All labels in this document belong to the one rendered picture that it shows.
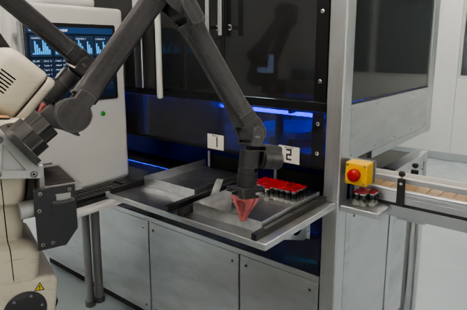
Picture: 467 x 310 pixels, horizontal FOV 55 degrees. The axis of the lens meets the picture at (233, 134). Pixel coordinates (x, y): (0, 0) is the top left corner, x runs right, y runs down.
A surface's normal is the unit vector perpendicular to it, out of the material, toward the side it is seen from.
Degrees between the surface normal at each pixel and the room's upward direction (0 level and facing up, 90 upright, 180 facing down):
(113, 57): 81
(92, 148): 90
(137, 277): 90
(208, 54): 84
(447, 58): 90
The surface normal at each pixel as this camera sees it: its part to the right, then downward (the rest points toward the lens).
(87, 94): 0.47, 0.04
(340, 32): -0.62, 0.15
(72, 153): 0.78, 0.12
